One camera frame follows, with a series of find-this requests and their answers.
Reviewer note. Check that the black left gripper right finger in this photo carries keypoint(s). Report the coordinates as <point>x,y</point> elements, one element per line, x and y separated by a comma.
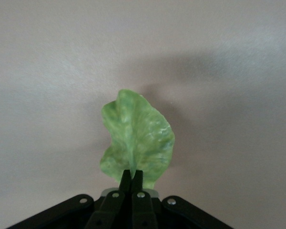
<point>141,205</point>

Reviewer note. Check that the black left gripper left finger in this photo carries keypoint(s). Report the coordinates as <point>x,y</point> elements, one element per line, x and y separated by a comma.
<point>114,202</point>

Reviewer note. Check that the green lettuce leaf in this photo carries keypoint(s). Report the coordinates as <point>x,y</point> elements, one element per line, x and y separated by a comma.
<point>138,133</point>

